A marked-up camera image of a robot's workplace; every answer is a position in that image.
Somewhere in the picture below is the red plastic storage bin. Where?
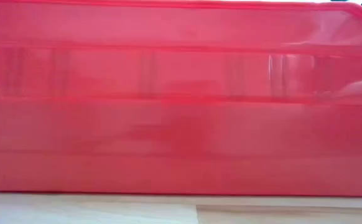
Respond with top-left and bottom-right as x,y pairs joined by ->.
0,0 -> 362,198

